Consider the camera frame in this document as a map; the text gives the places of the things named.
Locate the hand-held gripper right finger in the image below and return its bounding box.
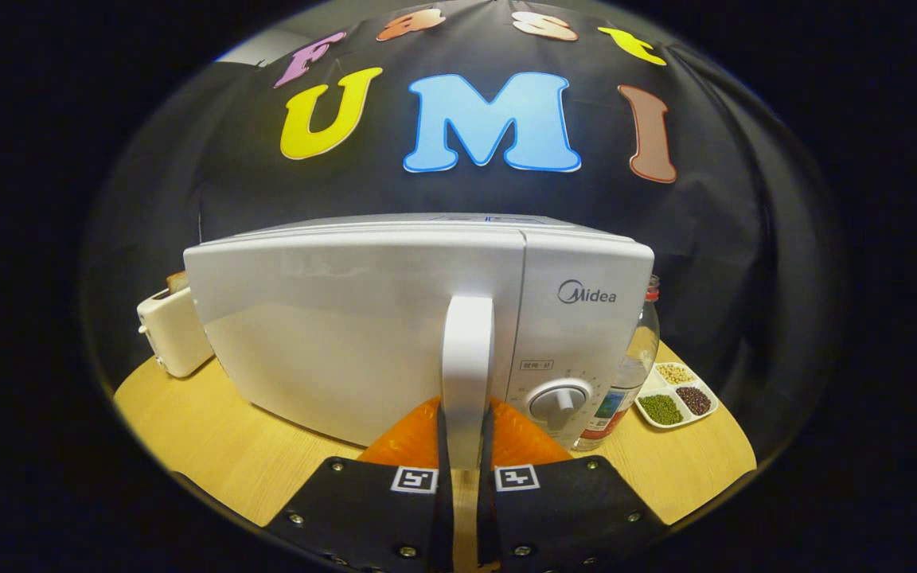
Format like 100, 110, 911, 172
477, 398, 670, 573

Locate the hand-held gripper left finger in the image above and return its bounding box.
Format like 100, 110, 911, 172
263, 396, 455, 573

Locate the white microwave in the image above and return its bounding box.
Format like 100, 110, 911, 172
183, 212, 656, 470

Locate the divided white dish of beans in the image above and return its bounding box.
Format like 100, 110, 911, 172
635, 362, 719, 431

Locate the clear plastic bottle red cap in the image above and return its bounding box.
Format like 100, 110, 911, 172
574, 275, 661, 452

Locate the cream toaster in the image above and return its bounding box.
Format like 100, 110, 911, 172
137, 285, 214, 379

